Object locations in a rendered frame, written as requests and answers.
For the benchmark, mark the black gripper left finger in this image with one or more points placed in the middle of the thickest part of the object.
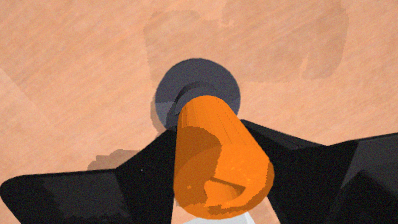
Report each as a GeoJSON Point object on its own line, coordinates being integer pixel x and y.
{"type": "Point", "coordinates": [139, 191]}

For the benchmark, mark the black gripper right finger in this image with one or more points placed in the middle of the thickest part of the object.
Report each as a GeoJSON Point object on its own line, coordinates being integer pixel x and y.
{"type": "Point", "coordinates": [311, 180]}

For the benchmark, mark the orange knob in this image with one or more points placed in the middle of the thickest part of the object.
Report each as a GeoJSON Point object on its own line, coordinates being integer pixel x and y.
{"type": "Point", "coordinates": [220, 171]}

